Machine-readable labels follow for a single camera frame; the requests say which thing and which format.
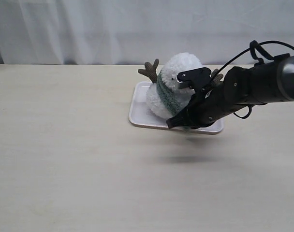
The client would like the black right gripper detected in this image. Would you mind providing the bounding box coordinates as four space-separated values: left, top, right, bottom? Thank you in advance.
166 67 237 130

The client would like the green fuzzy scarf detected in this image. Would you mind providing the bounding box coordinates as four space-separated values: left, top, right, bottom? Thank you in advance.
156 71 194 118

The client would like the white plush snowman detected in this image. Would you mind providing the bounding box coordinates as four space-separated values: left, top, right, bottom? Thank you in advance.
138 52 203 119

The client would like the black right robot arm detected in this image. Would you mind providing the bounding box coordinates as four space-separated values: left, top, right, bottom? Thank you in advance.
166 54 294 129

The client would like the white plastic tray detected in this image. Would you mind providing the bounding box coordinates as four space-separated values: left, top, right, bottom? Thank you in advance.
128 81 224 135

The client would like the white backdrop curtain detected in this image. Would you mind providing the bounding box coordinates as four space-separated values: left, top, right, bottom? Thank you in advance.
0 0 294 65

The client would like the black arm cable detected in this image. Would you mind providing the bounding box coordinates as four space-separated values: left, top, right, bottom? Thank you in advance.
209 40 294 84

